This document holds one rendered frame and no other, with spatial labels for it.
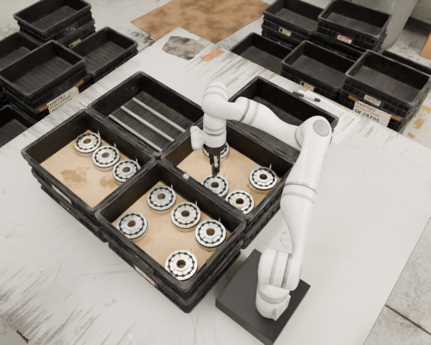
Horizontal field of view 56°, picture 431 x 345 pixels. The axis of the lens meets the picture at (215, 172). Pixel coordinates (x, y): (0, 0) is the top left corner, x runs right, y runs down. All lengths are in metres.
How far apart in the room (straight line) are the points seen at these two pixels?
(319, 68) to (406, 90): 0.55
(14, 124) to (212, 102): 1.78
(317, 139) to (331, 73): 1.59
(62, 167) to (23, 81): 1.08
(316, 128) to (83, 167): 0.88
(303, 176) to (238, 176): 0.44
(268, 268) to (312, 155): 0.35
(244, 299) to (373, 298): 0.45
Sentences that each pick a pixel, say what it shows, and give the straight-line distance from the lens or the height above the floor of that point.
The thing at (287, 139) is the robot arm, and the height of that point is 1.13.
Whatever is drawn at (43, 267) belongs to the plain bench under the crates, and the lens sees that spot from 1.59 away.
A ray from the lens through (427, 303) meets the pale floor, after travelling 2.45.
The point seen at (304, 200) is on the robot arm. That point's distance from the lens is 1.12.
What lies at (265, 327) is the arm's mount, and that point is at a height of 0.77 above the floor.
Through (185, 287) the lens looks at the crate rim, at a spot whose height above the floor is 0.93.
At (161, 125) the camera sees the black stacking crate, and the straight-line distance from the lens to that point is 1.71.
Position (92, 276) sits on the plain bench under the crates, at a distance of 1.52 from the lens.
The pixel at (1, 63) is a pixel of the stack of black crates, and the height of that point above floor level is 0.38.
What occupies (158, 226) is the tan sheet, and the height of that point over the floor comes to 0.83.
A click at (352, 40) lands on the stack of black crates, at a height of 0.53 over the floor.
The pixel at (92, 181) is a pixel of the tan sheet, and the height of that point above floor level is 0.83.
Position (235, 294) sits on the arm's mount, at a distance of 1.37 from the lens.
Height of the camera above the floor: 2.05
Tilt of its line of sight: 53 degrees down
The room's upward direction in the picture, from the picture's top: 2 degrees clockwise
